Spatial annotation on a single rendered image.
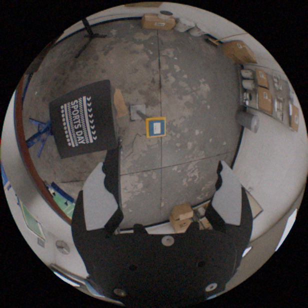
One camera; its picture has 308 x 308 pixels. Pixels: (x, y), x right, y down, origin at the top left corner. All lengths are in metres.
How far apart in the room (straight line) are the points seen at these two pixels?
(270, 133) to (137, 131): 3.13
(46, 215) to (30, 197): 0.03
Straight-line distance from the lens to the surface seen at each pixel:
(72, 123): 0.73
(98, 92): 0.66
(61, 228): 0.19
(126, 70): 1.66
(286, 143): 3.08
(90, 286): 0.56
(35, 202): 0.16
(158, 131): 0.67
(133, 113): 1.59
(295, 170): 3.21
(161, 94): 1.68
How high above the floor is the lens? 1.58
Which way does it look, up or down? 57 degrees down
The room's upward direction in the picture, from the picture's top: 151 degrees clockwise
